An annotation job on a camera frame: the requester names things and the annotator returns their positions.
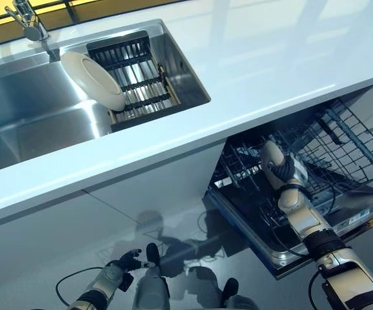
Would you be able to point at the robot leg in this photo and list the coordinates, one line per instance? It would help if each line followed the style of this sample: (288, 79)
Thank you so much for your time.
(235, 297)
(151, 287)

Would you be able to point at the built-in dishwasher with door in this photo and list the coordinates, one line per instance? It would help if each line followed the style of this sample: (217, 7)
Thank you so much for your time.
(270, 245)

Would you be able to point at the chrome pull-down kitchen faucet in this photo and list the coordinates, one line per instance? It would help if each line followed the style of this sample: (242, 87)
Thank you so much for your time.
(33, 26)

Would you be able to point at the stainless steel kitchen sink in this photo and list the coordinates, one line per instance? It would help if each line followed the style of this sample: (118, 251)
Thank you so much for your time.
(28, 97)

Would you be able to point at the robot right leg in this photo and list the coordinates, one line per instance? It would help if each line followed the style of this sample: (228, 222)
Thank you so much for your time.
(235, 297)

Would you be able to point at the robot left leg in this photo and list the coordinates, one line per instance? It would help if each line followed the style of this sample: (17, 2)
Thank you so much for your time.
(151, 287)

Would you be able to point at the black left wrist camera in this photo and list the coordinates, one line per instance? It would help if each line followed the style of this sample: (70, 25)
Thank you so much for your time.
(127, 281)

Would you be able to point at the black sink dish rack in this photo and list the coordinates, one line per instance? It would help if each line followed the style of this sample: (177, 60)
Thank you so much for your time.
(141, 80)

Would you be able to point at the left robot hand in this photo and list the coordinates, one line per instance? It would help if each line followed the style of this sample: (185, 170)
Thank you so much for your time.
(131, 261)

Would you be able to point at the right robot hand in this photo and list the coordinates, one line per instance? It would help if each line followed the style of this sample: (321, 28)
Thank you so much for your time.
(289, 172)

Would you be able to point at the cream round plate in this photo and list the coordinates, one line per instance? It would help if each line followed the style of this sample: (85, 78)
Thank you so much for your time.
(93, 80)
(272, 151)

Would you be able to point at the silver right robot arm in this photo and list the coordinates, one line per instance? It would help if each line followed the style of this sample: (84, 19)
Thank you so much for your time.
(306, 219)

